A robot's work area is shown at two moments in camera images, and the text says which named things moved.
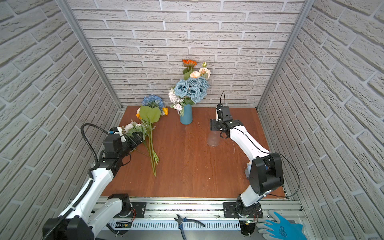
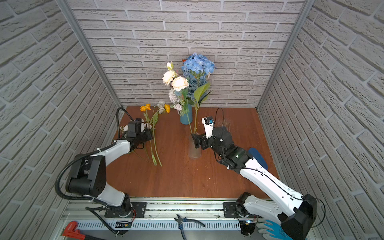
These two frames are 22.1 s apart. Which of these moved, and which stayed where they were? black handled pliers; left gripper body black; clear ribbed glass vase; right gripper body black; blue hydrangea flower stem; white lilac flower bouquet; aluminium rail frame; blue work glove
Moved: right gripper body black; left gripper body black; blue hydrangea flower stem; clear ribbed glass vase
Stayed: blue work glove; aluminium rail frame; white lilac flower bouquet; black handled pliers
